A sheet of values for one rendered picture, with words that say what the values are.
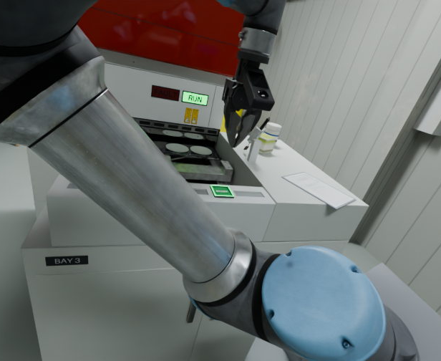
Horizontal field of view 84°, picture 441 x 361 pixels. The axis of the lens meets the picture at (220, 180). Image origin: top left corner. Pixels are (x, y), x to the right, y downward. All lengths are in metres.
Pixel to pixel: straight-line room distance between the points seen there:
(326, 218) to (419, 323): 0.42
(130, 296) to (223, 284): 0.52
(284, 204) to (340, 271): 0.44
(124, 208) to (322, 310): 0.22
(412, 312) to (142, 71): 1.08
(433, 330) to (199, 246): 0.37
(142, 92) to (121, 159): 0.92
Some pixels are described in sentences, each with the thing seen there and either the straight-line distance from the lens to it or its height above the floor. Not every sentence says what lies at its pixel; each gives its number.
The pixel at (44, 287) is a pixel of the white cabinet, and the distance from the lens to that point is 0.80.
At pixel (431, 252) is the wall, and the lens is 2.44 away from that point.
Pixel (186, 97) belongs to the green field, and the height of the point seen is 1.10.
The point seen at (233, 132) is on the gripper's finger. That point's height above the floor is 1.14.
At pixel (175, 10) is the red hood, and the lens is 1.09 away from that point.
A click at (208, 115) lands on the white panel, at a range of 1.20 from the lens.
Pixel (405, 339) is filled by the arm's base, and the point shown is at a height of 1.01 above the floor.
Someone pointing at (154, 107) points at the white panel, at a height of 1.03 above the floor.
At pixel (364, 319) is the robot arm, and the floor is 1.10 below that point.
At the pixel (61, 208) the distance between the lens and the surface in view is 0.63.
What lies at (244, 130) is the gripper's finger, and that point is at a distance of 0.61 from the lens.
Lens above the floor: 1.29
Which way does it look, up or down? 26 degrees down
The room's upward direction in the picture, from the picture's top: 14 degrees clockwise
